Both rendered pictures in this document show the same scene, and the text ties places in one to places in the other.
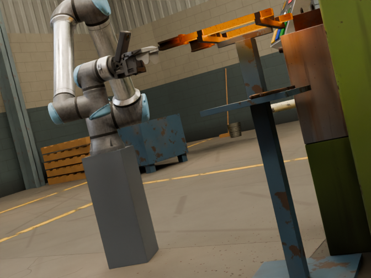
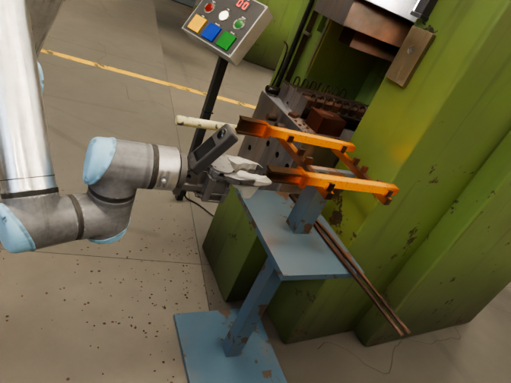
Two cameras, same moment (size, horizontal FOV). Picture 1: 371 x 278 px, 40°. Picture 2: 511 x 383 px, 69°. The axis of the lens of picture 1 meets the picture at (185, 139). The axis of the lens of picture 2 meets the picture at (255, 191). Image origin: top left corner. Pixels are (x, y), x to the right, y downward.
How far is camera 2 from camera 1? 1.75 m
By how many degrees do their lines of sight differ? 63
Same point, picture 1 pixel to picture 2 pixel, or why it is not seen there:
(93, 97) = (119, 215)
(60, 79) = (31, 147)
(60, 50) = (16, 50)
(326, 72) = not seen: hidden behind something
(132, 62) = (223, 187)
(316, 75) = not seen: hidden behind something
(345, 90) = (357, 239)
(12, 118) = not seen: outside the picture
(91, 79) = (131, 187)
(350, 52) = (382, 215)
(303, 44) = (316, 151)
